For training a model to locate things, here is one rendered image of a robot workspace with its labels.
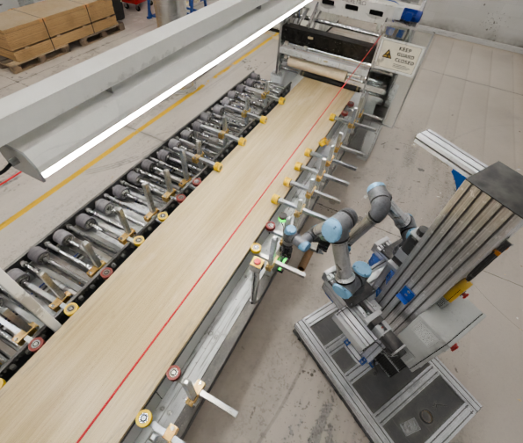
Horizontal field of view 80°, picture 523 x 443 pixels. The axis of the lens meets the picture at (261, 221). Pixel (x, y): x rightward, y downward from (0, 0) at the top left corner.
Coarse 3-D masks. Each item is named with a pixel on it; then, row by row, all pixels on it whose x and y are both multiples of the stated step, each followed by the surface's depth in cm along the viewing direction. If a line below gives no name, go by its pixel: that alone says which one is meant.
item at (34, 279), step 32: (160, 160) 324; (64, 224) 250; (96, 224) 279; (160, 224) 270; (64, 256) 244; (128, 256) 248; (96, 288) 227; (64, 320) 211; (0, 352) 196; (32, 352) 196
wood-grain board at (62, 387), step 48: (288, 96) 388; (288, 144) 324; (192, 192) 271; (240, 192) 274; (192, 240) 238; (240, 240) 241; (144, 288) 210; (96, 336) 188; (144, 336) 190; (48, 384) 171; (96, 384) 172; (144, 384) 173; (0, 432) 156; (48, 432) 157; (96, 432) 158
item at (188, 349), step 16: (336, 128) 394; (304, 176) 328; (288, 192) 291; (256, 240) 251; (240, 272) 246; (224, 288) 223; (208, 320) 219; (192, 336) 201; (160, 384) 181; (160, 400) 193; (128, 432) 167
